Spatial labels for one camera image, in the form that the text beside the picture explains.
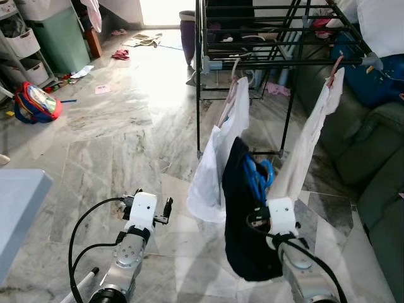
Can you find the navy garment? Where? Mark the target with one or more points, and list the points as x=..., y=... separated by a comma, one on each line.
x=243, y=240

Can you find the blue plastic hanger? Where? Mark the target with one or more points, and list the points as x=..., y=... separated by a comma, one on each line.
x=255, y=180

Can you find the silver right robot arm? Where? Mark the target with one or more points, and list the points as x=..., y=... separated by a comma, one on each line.
x=303, y=271

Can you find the white shirt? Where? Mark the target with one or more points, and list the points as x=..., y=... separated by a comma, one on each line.
x=211, y=170
x=309, y=145

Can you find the dark green sofa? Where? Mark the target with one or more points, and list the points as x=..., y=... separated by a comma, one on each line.
x=366, y=145

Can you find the pink paper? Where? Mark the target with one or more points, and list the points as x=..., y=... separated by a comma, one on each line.
x=103, y=89

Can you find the light blue folding table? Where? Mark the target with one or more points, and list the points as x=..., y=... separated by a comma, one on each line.
x=19, y=208

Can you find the black metal drying rack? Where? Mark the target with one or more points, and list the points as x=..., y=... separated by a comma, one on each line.
x=284, y=62

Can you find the white paper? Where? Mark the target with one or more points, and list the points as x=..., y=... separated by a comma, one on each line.
x=82, y=72

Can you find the red cloth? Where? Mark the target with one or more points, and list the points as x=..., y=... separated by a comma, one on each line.
x=120, y=54

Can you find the red and blue backpack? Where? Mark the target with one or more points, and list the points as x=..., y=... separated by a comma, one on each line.
x=36, y=103

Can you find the beige patterned cloth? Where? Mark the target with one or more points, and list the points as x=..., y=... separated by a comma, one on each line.
x=144, y=40

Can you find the blue bag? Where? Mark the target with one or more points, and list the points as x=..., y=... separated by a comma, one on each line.
x=372, y=79

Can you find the dark purple tall bin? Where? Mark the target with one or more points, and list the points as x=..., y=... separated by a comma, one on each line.
x=187, y=35

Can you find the small red garment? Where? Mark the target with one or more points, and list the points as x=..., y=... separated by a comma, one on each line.
x=322, y=26

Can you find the green bin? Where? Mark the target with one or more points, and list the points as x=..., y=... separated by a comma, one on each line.
x=60, y=38

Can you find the black hung garment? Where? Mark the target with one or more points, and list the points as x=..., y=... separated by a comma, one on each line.
x=230, y=12

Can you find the pale pink hanging cloth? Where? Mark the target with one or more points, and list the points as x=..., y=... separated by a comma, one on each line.
x=93, y=12

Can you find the white drawer unit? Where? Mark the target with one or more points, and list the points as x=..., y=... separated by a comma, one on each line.
x=22, y=44

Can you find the white pillow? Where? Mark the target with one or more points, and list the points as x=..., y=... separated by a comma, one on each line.
x=382, y=25

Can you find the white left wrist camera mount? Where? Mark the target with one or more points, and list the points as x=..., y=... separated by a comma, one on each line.
x=142, y=211

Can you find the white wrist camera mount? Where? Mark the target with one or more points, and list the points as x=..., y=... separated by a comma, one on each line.
x=282, y=214
x=142, y=211

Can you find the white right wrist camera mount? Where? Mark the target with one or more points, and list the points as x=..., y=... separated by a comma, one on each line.
x=282, y=214

